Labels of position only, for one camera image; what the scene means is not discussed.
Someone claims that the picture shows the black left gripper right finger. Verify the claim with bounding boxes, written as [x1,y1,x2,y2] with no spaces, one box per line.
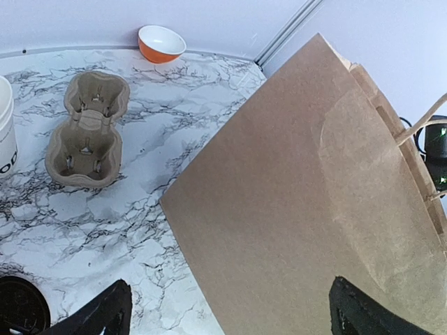
[329,276,430,335]

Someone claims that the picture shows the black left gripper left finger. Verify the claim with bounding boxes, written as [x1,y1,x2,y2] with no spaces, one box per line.
[41,279,132,335]

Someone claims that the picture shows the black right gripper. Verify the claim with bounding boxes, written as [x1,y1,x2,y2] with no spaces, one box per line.
[412,115,446,199]

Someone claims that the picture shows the black plastic cup lid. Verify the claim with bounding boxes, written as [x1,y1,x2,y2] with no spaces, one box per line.
[1,276,51,334]

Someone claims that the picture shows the brown paper takeout bag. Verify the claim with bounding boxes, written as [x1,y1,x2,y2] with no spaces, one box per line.
[161,34,446,334]

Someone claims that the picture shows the brown cardboard cup carrier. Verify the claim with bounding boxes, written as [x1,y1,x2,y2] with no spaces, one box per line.
[45,71,130,188]

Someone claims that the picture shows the white paper cups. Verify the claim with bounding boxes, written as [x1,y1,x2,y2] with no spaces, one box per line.
[0,76,18,179]

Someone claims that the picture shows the orange white bowl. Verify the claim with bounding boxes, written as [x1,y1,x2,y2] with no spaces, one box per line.
[138,25,186,64]

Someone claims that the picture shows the right rear aluminium post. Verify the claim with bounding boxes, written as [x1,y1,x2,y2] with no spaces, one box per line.
[254,0,325,68]

